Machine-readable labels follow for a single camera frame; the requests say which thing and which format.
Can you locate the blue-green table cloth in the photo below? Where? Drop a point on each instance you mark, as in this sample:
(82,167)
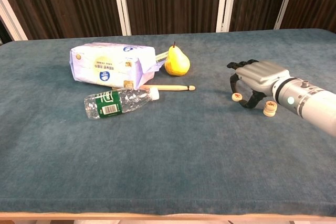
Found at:
(168,161)

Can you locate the purple white tissue pack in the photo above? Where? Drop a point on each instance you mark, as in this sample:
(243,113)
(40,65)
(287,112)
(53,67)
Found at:
(110,66)

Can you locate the wooden table edge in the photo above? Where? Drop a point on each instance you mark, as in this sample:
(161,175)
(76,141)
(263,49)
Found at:
(168,216)

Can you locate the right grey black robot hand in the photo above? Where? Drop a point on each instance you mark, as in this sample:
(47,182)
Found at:
(262,75)

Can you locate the white metal frame post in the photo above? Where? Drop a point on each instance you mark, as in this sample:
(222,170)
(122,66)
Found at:
(122,6)
(286,1)
(225,3)
(11,22)

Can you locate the yellow pear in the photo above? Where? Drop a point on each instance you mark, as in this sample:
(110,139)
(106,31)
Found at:
(177,62)

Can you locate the wooden stick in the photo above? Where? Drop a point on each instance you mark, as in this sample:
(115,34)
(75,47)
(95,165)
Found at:
(173,87)

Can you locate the clear plastic bottle green label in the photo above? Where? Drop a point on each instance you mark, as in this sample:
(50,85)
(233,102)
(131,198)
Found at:
(115,104)

